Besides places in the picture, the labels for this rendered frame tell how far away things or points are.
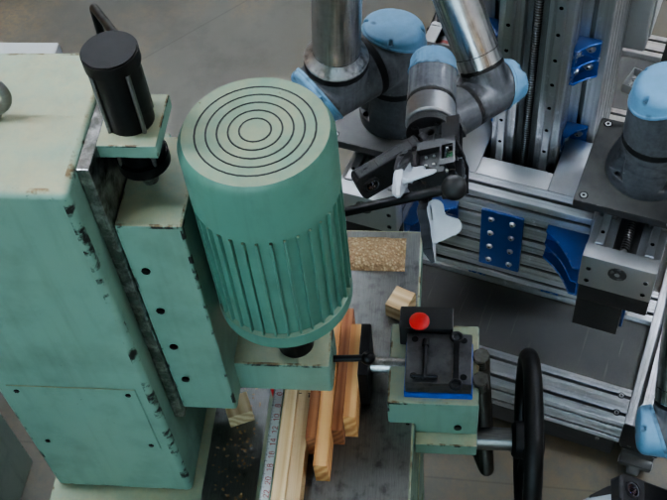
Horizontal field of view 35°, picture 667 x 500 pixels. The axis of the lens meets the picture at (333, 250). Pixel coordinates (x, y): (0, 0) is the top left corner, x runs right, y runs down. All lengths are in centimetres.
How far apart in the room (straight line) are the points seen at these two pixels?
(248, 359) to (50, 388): 27
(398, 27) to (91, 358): 89
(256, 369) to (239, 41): 220
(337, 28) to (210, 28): 189
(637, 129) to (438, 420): 64
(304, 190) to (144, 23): 265
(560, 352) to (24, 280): 152
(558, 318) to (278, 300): 138
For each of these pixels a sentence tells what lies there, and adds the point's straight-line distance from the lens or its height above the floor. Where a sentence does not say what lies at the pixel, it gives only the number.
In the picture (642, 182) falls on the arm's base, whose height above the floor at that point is 86.
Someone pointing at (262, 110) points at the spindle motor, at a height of 151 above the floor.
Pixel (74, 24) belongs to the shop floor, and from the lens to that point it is 380.
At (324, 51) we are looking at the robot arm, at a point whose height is 111.
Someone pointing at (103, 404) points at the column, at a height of 108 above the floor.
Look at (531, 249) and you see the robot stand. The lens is 219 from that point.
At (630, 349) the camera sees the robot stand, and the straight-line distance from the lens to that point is 253.
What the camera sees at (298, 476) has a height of 94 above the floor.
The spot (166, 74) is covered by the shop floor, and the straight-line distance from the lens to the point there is 351.
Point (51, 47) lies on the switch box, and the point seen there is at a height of 148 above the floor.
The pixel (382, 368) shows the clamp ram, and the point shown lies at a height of 96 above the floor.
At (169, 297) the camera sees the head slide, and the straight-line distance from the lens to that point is 131.
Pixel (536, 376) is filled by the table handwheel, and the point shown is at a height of 95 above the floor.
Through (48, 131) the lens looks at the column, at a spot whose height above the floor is 152.
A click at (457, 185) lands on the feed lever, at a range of 140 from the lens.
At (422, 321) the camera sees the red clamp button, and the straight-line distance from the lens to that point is 155.
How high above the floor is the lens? 232
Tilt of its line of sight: 52 degrees down
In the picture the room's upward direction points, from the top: 7 degrees counter-clockwise
